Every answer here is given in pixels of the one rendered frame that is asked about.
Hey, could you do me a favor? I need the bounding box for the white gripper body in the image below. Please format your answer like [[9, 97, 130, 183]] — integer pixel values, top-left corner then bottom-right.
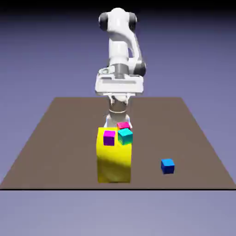
[[94, 73, 144, 97]]

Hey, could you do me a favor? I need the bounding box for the small pink cube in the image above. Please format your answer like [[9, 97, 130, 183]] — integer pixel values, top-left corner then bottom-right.
[[117, 121, 132, 130]]

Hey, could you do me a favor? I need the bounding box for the small cyan cube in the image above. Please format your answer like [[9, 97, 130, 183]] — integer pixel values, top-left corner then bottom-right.
[[118, 128, 134, 145]]

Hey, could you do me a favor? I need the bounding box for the small purple cube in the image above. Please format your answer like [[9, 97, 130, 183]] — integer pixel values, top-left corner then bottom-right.
[[103, 130, 116, 147]]

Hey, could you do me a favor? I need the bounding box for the small blue cube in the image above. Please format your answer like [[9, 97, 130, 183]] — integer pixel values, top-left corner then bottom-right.
[[160, 158, 175, 175]]

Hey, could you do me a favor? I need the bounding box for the large yellow box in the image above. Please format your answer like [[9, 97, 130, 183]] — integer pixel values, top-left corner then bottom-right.
[[96, 127, 133, 184]]

